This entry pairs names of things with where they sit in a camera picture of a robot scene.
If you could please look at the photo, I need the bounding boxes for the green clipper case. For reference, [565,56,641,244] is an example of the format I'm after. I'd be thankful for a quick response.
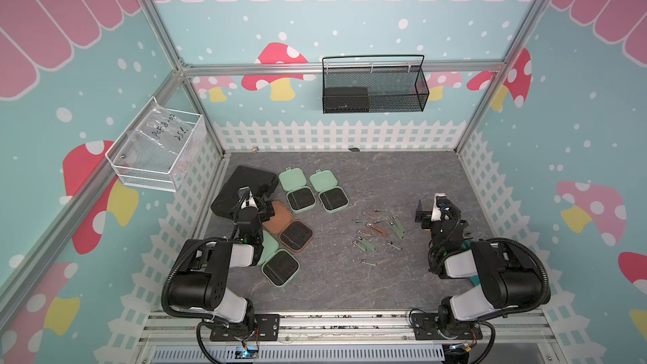
[278,168,316,213]
[259,231,300,287]
[309,170,350,213]

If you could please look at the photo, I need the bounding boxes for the large brown nail clipper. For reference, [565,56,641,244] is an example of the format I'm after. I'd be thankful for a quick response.
[366,222,389,237]

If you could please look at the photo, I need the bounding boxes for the black wire mesh basket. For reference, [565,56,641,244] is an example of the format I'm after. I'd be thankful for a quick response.
[321,54,430,114]

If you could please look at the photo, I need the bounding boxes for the large green nail clipper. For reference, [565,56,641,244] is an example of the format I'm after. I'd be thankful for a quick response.
[389,216,406,239]

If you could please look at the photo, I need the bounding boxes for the black box in basket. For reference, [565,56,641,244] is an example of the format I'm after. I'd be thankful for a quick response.
[323,87,370,114]

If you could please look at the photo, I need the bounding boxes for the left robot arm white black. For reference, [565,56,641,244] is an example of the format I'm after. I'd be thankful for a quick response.
[160,187,272,340]

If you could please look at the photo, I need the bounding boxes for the black plastic tool case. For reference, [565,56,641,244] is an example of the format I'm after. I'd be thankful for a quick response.
[211,166,279,218]

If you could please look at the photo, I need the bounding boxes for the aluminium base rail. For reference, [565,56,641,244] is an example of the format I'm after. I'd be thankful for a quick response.
[138,310,556,345]

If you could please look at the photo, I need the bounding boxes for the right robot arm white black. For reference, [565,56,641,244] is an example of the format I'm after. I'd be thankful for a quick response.
[412,193,551,340]

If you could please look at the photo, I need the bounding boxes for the brown clipper case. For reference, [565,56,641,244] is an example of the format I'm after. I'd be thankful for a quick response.
[263,201,313,253]

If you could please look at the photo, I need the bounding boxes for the clear acrylic wall bin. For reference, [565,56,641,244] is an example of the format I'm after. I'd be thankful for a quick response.
[105,97,207,192]

